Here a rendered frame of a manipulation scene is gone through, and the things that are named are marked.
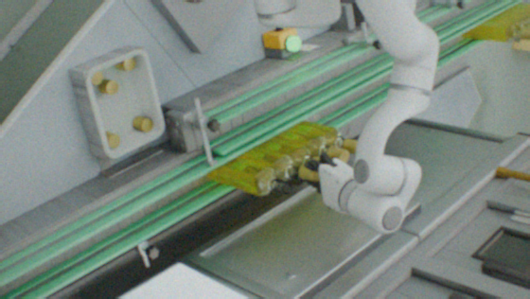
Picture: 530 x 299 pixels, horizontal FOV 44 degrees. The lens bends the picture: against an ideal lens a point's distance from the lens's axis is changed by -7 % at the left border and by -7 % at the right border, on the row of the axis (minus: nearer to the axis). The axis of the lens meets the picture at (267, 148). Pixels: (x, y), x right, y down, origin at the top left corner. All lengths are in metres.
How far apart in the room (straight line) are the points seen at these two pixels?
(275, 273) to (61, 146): 0.58
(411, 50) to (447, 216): 0.51
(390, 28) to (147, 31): 0.69
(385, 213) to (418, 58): 0.30
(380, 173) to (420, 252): 0.31
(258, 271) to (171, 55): 0.60
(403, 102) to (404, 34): 0.13
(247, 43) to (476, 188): 0.74
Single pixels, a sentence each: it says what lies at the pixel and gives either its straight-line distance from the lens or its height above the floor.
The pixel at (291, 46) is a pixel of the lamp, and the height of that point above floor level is 0.85.
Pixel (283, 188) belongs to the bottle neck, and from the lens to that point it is 1.55.
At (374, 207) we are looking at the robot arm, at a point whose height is 1.42.
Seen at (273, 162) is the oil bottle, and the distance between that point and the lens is 1.62.
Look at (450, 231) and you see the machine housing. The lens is 1.60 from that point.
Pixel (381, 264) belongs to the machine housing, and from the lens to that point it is 1.48.
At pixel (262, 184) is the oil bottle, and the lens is 1.58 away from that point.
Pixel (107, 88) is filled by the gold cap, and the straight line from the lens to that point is 1.62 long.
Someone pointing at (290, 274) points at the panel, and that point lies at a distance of 1.49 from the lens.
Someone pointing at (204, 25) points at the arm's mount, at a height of 0.79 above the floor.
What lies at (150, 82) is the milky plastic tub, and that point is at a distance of 1.65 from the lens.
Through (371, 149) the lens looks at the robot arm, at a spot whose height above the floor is 1.43.
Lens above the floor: 2.21
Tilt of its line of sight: 45 degrees down
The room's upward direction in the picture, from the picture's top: 105 degrees clockwise
